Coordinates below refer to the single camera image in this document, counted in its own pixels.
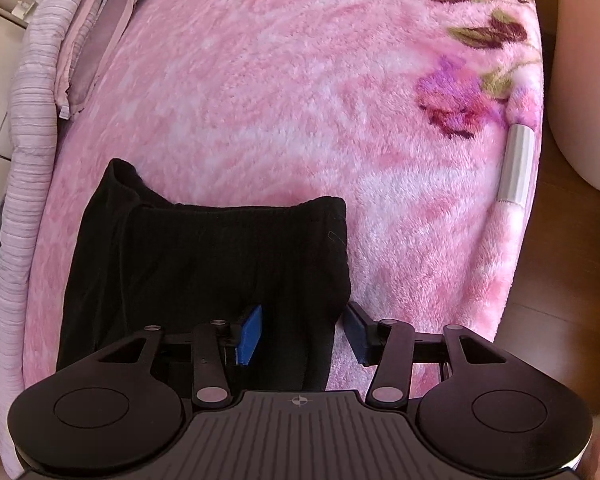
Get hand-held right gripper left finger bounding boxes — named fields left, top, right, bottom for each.
left=81, top=304, right=264, bottom=407

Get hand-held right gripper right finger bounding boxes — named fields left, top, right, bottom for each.
left=344, top=301, right=519, bottom=407

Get black pants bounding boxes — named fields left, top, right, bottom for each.
left=56, top=158, right=352, bottom=393

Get pink floral blanket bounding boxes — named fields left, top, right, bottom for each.
left=20, top=0, right=546, bottom=396

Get white satin band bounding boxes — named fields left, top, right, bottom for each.
left=497, top=122, right=536, bottom=206

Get lilac striped quilt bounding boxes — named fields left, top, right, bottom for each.
left=0, top=0, right=111, bottom=480

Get pink patterned curtain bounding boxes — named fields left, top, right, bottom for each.
left=550, top=0, right=600, bottom=197

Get white charger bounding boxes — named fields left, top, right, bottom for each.
left=10, top=0, right=43, bottom=23

